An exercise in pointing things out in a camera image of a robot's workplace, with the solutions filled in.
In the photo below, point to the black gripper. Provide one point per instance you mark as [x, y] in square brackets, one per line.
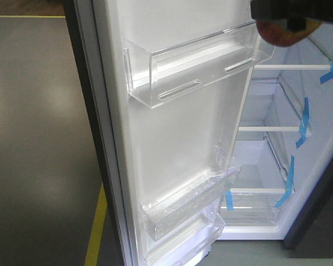
[296, 12]

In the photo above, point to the red yellow apple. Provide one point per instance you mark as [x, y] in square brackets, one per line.
[275, 32]

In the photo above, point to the white open fridge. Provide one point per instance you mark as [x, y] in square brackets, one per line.
[285, 138]

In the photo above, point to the white fridge door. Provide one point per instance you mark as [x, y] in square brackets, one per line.
[146, 154]

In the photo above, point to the clear upper door bin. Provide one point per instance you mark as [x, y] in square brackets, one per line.
[157, 77]

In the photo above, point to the clear door bin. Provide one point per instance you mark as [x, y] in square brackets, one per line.
[157, 77]
[184, 242]
[164, 215]

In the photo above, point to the clear crisper drawer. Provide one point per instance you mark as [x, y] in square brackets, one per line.
[254, 205]

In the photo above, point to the clear middle door bin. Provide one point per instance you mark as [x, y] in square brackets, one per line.
[164, 215]

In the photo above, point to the clear lower door bin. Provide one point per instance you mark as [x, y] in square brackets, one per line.
[184, 242]

